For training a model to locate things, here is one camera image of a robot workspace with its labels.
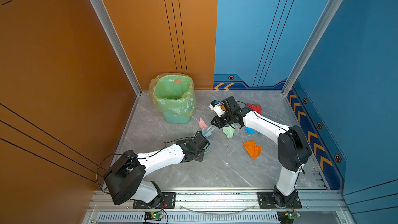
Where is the grey-blue hand brush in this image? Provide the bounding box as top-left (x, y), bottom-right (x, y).
top-left (202, 125), bottom-right (217, 138)

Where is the pink paper scrap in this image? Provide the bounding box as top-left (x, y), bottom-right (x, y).
top-left (199, 118), bottom-right (208, 130)

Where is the orange paper ball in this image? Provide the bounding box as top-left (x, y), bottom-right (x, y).
top-left (243, 140), bottom-right (262, 159)

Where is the grey-blue plastic dustpan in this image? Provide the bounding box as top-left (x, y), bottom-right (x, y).
top-left (204, 136), bottom-right (214, 153)

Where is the light blue paper scrap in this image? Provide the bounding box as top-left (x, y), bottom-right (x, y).
top-left (202, 128), bottom-right (212, 138)

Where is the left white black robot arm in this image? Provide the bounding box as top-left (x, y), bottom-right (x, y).
top-left (103, 131), bottom-right (210, 208)

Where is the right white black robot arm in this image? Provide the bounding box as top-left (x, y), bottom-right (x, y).
top-left (209, 96), bottom-right (312, 208)

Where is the small light green paper scrap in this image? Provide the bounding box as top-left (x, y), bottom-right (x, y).
top-left (222, 126), bottom-right (235, 139)

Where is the red paper ball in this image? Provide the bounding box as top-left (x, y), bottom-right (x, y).
top-left (247, 104), bottom-right (262, 115)

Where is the green plastic trash bin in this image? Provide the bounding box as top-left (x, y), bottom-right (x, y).
top-left (153, 75), bottom-right (194, 124)

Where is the yellow translucent bin liner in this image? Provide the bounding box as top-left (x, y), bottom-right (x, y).
top-left (148, 73), bottom-right (197, 117)

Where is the left green circuit board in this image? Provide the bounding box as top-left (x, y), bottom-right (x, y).
top-left (144, 212), bottom-right (165, 223)

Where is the green circuit board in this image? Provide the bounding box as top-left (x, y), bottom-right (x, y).
top-left (277, 212), bottom-right (301, 224)
top-left (144, 212), bottom-right (165, 223)

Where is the right green circuit board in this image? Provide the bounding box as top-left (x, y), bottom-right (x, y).
top-left (277, 212), bottom-right (301, 224)

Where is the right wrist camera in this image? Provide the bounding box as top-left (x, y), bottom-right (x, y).
top-left (209, 100), bottom-right (225, 117)

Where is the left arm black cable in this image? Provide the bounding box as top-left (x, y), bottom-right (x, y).
top-left (95, 136), bottom-right (193, 194)

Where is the aluminium front rail frame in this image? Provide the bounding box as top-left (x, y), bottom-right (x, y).
top-left (83, 188), bottom-right (355, 224)

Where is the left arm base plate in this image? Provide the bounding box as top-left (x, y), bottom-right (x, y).
top-left (133, 192), bottom-right (176, 209)

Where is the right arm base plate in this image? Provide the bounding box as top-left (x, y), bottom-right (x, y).
top-left (257, 191), bottom-right (302, 209)

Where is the right aluminium corner post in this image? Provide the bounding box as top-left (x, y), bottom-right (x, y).
top-left (282, 0), bottom-right (343, 96)

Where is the aluminium corner post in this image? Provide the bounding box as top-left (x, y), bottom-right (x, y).
top-left (282, 0), bottom-right (343, 96)
top-left (90, 0), bottom-right (142, 96)

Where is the left aluminium corner post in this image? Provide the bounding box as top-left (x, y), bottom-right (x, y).
top-left (90, 0), bottom-right (142, 96)

